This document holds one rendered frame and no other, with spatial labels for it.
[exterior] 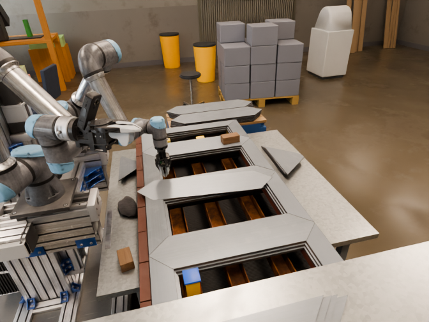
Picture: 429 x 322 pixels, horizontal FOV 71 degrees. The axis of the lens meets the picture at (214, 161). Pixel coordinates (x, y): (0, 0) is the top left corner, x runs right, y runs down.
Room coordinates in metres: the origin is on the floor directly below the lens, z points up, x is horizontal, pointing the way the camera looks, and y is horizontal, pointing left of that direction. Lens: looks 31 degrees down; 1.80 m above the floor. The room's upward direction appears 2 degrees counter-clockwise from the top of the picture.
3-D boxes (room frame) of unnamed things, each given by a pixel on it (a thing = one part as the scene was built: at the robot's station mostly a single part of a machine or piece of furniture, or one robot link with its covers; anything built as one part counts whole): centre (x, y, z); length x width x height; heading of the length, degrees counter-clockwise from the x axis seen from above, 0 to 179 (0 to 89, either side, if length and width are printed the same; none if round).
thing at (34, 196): (1.04, 0.73, 1.09); 0.15 x 0.15 x 0.10
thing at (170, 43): (7.58, 0.94, 0.38); 0.46 x 0.46 x 0.76
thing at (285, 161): (1.73, -0.48, 0.77); 0.45 x 0.20 x 0.04; 12
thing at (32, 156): (1.04, 0.73, 1.20); 0.13 x 0.12 x 0.14; 166
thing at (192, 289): (0.72, 0.10, 0.78); 0.05 x 0.05 x 0.19; 12
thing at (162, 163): (1.42, 0.28, 1.00); 0.09 x 0.08 x 0.12; 12
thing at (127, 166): (1.81, 0.60, 0.70); 0.39 x 0.12 x 0.04; 12
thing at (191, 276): (0.72, 0.10, 0.88); 0.06 x 0.06 x 0.02; 12
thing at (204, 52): (6.31, 0.11, 0.36); 0.46 x 0.46 x 0.73
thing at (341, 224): (1.58, -0.51, 0.74); 1.20 x 0.26 x 0.03; 12
